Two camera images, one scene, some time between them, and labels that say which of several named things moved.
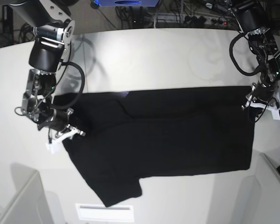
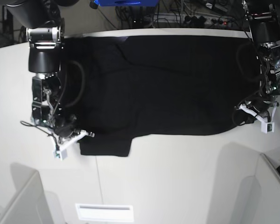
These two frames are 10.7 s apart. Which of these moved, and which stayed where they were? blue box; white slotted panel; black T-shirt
Moved: black T-shirt
Stayed: blue box; white slotted panel
